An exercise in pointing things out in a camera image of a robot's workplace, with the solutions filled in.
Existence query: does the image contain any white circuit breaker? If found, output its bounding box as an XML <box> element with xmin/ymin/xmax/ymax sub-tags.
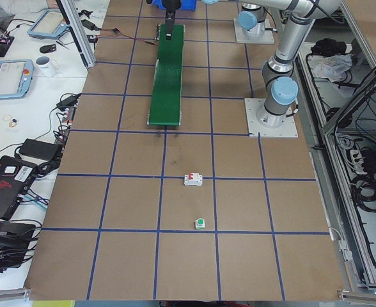
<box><xmin>184</xmin><ymin>172</ymin><xmax>203</xmax><ymax>186</ymax></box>

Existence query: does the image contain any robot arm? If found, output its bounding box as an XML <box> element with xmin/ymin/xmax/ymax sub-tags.
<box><xmin>255</xmin><ymin>1</ymin><xmax>341</xmax><ymax>129</ymax></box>
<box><xmin>159</xmin><ymin>0</ymin><xmax>274</xmax><ymax>43</ymax></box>

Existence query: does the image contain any white mug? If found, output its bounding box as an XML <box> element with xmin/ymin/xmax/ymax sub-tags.
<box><xmin>35</xmin><ymin>56</ymin><xmax>60</xmax><ymax>77</ymax></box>

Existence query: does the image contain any red black wire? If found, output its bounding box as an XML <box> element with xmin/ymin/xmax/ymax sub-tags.
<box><xmin>97</xmin><ymin>30</ymin><xmax>159</xmax><ymax>45</ymax></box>

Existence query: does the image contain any aluminium frame post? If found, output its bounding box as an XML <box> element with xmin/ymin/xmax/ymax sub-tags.
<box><xmin>56</xmin><ymin>0</ymin><xmax>96</xmax><ymax>68</ymax></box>

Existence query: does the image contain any near teach pendant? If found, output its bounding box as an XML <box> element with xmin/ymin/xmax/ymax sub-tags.
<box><xmin>0</xmin><ymin>59</ymin><xmax>34</xmax><ymax>100</ymax></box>

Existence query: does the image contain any green push button switch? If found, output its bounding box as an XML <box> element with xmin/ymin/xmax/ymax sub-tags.
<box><xmin>194</xmin><ymin>218</ymin><xmax>205</xmax><ymax>230</ymax></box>

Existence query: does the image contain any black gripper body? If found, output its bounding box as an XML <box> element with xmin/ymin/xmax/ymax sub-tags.
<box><xmin>165</xmin><ymin>10</ymin><xmax>175</xmax><ymax>40</ymax></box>

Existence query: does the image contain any far teach pendant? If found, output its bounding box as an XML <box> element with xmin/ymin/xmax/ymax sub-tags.
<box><xmin>27</xmin><ymin>10</ymin><xmax>68</xmax><ymax>39</ymax></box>

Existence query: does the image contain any black laptop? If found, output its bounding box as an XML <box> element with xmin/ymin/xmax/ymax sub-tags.
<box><xmin>0</xmin><ymin>155</ymin><xmax>38</xmax><ymax>220</ymax></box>

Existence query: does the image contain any black power adapter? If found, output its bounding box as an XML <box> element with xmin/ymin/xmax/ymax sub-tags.
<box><xmin>19</xmin><ymin>139</ymin><xmax>62</xmax><ymax>161</ymax></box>

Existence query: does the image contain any green conveyor belt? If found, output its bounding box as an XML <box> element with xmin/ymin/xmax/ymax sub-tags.
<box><xmin>147</xmin><ymin>24</ymin><xmax>185</xmax><ymax>126</ymax></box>

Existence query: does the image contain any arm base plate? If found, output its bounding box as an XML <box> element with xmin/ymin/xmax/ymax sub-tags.
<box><xmin>244</xmin><ymin>98</ymin><xmax>298</xmax><ymax>138</ymax></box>
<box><xmin>233</xmin><ymin>19</ymin><xmax>274</xmax><ymax>45</ymax></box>

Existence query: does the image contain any teach pendant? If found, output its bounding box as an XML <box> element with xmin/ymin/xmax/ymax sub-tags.
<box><xmin>27</xmin><ymin>10</ymin><xmax>68</xmax><ymax>39</ymax></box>
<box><xmin>0</xmin><ymin>59</ymin><xmax>34</xmax><ymax>100</ymax></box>

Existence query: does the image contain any blue plastic bin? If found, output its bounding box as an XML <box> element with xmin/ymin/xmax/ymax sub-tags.
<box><xmin>152</xmin><ymin>0</ymin><xmax>196</xmax><ymax>11</ymax></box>

